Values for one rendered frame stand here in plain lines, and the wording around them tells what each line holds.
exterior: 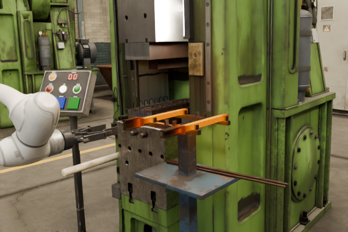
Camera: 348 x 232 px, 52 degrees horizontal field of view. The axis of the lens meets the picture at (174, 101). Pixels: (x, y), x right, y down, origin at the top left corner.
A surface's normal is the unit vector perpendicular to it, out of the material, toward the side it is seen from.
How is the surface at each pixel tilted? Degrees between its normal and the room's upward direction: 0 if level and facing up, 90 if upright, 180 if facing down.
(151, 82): 90
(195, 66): 90
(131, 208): 90
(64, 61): 79
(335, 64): 90
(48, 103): 50
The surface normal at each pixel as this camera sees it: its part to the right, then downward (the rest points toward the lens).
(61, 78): -0.26, -0.36
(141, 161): -0.66, 0.14
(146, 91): 0.75, 0.08
